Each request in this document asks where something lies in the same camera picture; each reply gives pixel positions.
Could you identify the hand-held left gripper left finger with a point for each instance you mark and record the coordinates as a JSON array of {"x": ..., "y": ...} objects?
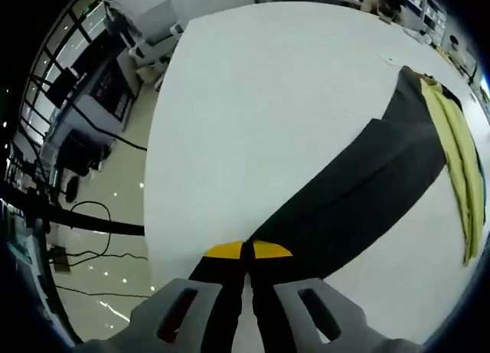
[{"x": 218, "y": 303}]

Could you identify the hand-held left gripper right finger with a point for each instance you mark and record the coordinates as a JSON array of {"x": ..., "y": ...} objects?
[{"x": 268, "y": 291}]

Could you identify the yellow blue grey garment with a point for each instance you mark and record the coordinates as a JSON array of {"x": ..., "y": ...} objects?
[{"x": 344, "y": 200}]

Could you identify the thick black bar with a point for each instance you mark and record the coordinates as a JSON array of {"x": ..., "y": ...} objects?
[{"x": 95, "y": 220}]

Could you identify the power strip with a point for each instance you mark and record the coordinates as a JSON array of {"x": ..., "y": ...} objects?
[{"x": 61, "y": 259}]

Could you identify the black computer tower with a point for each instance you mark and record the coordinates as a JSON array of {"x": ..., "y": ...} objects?
[{"x": 84, "y": 154}]

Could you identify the dark-fronted long desk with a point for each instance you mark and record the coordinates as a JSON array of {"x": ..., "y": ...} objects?
[{"x": 111, "y": 92}]

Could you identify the white equipment stand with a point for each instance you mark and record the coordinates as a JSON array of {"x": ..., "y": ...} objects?
[{"x": 157, "y": 46}]

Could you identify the black monitor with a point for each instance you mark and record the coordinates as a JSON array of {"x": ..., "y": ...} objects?
[{"x": 61, "y": 87}]

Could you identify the grey metal shelving rack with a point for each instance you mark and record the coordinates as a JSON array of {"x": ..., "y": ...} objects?
[{"x": 425, "y": 8}]

